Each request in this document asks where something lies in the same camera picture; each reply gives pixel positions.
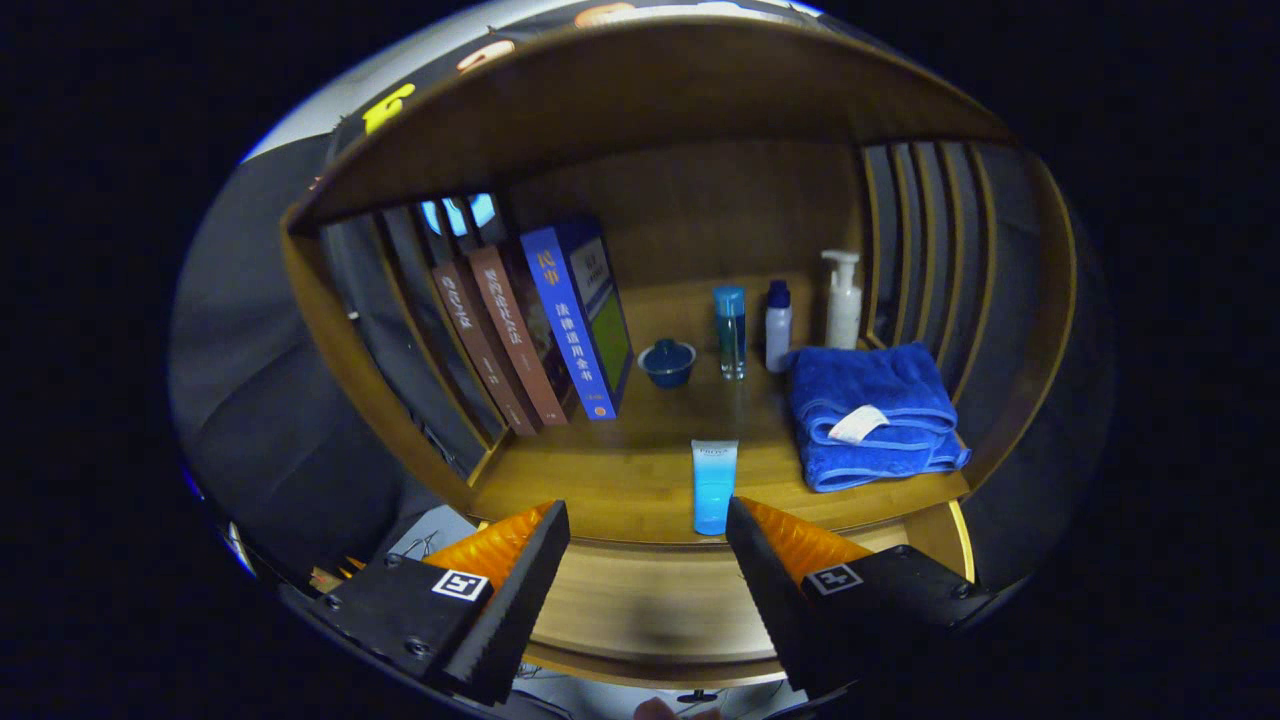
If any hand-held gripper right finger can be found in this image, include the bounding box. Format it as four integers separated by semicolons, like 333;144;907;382
726;496;996;699

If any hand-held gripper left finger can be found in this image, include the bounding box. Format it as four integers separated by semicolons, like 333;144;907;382
315;500;571;706

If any wooden drawer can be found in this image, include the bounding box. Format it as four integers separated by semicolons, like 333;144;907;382
520;500;976;703

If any light blue tube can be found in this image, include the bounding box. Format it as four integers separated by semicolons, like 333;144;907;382
691;440;740;536

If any wooden countertop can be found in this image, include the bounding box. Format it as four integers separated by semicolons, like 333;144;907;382
470;275;971;546

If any wooden cabinet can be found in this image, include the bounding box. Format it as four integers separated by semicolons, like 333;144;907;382
280;15;1079;691

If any blue folded towel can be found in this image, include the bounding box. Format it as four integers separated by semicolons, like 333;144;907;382
783;342;972;494

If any small blue lidded cup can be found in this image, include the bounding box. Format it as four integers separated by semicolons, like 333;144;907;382
638;338;698;390

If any white bottle with dark cap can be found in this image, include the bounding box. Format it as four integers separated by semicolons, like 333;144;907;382
765;279;793;374

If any blue book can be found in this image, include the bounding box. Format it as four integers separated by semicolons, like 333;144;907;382
520;215;635;421

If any white pump bottle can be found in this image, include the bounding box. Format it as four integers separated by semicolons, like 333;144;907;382
822;249;863;351

